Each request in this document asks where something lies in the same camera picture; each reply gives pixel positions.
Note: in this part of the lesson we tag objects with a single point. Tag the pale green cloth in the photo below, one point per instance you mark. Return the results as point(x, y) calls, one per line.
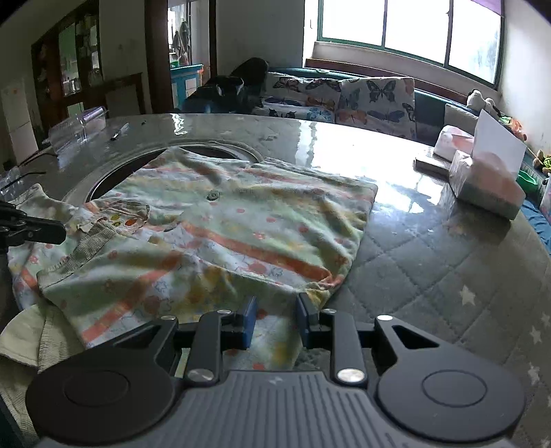
point(30, 340)

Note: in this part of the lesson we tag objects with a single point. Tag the orange soft toy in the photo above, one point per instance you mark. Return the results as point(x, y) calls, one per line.
point(514, 128)

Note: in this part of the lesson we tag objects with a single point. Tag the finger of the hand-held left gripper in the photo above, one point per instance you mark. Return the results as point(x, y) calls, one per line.
point(36, 231)

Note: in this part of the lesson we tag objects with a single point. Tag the white plush toy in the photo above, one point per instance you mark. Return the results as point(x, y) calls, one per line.
point(478, 100)

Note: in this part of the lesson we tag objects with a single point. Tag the purple curtain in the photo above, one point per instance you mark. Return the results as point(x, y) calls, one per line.
point(488, 5)

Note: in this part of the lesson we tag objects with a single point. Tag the dark wooden cabinet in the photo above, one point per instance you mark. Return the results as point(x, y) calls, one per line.
point(51, 64)

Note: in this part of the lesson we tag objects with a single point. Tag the plain grey cushion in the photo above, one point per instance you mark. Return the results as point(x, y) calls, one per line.
point(458, 117)

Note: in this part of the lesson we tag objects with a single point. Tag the hanging clothes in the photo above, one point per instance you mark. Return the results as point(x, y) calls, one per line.
point(183, 41)

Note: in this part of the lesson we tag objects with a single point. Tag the floral striped shirt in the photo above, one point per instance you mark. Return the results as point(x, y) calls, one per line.
point(241, 224)

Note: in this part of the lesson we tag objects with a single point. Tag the open tissue pack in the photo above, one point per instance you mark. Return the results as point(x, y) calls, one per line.
point(486, 181)

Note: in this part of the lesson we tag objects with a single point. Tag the white refrigerator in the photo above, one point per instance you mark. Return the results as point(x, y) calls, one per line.
point(17, 120)

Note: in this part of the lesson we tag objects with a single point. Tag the small brown plush toy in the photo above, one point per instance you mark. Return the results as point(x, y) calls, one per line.
point(542, 161)

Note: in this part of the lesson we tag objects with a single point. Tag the pink white tissue pack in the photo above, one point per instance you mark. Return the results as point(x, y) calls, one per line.
point(452, 140)

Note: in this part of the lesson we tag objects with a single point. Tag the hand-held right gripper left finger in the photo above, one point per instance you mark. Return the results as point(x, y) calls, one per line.
point(250, 323)

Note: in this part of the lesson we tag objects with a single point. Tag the blue storage container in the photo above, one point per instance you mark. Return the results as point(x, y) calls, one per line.
point(186, 86)

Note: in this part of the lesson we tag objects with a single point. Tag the green framed window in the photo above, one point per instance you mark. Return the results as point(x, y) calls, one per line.
point(413, 30)

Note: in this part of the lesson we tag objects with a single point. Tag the butterfly print cushion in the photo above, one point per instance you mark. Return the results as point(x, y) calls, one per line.
point(374, 103)
point(301, 86)
point(292, 111)

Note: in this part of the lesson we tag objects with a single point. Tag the clear plastic packaging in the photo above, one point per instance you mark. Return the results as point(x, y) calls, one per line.
point(77, 127)

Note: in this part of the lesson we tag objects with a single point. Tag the black bag on sofa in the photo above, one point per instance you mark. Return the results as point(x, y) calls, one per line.
point(232, 90)

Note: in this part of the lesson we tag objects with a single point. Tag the green plastic item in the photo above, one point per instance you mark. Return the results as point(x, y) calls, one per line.
point(527, 181)

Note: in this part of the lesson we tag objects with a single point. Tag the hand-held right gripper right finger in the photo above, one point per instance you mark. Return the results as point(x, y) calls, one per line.
point(304, 323)

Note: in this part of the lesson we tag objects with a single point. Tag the wooden framed board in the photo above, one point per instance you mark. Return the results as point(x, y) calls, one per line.
point(125, 97)

